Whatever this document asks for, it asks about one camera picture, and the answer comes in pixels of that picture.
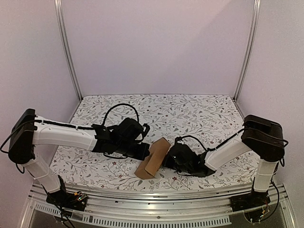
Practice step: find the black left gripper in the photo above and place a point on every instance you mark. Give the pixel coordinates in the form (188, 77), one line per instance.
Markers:
(142, 154)

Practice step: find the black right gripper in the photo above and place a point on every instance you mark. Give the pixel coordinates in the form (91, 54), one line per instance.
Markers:
(171, 159)

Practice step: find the aluminium frame post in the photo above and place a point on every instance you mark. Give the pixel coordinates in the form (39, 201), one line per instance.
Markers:
(249, 48)
(66, 48)

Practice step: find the aluminium front rail frame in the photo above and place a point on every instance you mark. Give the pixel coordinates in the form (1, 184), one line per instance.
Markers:
(209, 208)

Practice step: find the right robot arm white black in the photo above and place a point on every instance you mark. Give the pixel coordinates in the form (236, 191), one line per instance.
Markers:
(262, 136)

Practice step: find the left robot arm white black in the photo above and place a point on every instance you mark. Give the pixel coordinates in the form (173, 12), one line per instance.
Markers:
(31, 130)

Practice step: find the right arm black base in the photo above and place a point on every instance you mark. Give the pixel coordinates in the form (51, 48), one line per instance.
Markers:
(249, 200)

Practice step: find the brown cardboard paper box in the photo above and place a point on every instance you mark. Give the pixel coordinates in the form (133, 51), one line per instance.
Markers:
(149, 167)

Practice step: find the floral patterned table mat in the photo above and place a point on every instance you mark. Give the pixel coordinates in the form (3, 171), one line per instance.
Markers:
(203, 120)

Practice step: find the right aluminium frame post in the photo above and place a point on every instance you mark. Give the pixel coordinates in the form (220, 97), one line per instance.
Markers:
(249, 48)

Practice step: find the left aluminium frame post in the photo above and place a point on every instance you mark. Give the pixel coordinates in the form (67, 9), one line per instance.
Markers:
(66, 48)

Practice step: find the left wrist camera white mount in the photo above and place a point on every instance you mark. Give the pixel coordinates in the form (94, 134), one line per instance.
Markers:
(145, 130)

